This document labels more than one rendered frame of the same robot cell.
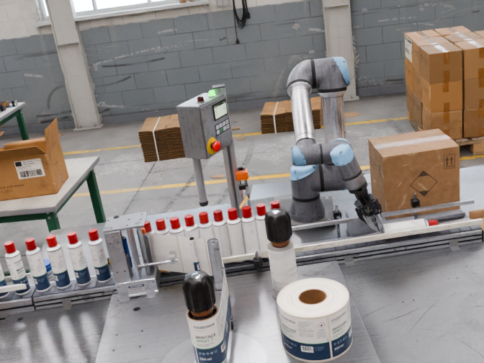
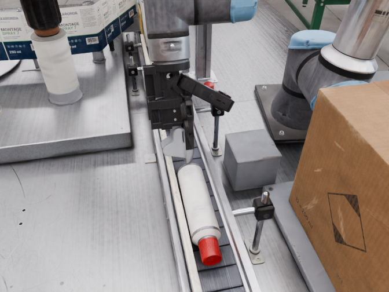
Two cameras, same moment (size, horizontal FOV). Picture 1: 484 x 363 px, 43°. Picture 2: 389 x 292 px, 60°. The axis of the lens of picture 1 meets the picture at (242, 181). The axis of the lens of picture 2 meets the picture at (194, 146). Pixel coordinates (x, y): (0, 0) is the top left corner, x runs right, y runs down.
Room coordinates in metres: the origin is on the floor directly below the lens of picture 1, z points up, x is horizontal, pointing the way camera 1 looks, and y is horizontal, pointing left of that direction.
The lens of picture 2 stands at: (1.95, -0.97, 1.39)
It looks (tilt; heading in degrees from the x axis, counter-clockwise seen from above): 40 degrees down; 79
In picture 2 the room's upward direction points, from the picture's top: straight up
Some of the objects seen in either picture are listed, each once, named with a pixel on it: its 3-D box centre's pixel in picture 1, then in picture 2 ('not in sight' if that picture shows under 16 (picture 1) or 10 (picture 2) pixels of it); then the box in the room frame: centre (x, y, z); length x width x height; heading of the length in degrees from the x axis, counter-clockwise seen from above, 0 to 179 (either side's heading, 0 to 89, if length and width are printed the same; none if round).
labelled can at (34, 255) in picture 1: (37, 264); not in sight; (2.02, 0.78, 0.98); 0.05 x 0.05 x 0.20
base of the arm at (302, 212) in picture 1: (306, 204); (301, 98); (2.38, -0.25, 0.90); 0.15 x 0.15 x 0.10
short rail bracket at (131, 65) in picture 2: (258, 266); (133, 74); (1.94, -0.01, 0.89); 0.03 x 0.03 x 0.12; 1
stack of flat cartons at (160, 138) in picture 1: (175, 135); not in sight; (6.20, 0.62, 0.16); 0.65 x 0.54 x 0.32; 86
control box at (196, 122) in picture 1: (206, 125); not in sight; (2.11, 0.10, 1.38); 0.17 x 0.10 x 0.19; 146
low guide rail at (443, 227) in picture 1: (335, 243); (160, 123); (1.99, -0.30, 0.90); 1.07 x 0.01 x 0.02; 91
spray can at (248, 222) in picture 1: (250, 232); not in sight; (2.02, 0.00, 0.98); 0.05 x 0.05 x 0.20
